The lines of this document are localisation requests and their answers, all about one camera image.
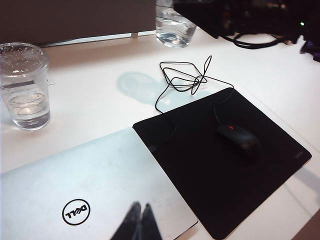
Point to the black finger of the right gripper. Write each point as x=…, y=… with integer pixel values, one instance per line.
x=207, y=15

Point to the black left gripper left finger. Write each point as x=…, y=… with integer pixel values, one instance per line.
x=128, y=225

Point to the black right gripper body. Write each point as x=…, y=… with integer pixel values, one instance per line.
x=262, y=15

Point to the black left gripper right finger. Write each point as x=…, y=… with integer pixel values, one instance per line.
x=150, y=225

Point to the medium clear plastic cup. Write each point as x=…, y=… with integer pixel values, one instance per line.
x=172, y=32

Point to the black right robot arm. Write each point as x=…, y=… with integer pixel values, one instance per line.
x=311, y=15

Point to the grey Dell laptop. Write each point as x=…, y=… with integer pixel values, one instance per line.
x=87, y=175

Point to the tall clear plastic cup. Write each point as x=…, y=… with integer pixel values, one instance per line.
x=27, y=107

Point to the black mouse pad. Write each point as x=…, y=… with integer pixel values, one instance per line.
x=200, y=187

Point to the black computer mouse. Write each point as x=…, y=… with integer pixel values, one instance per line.
x=242, y=141

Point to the wide brown desk divider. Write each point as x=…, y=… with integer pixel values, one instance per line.
x=75, y=17

